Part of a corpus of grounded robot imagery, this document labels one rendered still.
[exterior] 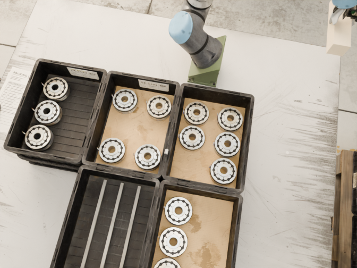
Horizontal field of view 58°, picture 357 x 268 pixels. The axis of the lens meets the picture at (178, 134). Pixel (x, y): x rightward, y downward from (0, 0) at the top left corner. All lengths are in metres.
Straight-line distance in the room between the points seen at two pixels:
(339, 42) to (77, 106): 1.04
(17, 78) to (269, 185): 1.27
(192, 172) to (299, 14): 1.92
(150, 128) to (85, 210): 0.41
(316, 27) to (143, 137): 1.91
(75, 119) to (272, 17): 1.89
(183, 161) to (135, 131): 0.23
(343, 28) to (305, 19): 1.52
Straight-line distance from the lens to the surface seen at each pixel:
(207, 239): 1.25
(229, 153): 1.28
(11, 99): 1.70
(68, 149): 1.37
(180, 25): 1.37
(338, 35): 1.34
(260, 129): 1.52
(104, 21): 1.80
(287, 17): 2.84
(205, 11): 1.44
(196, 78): 1.53
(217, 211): 1.26
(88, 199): 1.30
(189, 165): 1.28
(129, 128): 1.34
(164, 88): 1.34
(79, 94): 1.45
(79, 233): 1.29
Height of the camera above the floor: 2.07
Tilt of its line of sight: 70 degrees down
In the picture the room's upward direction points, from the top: 2 degrees clockwise
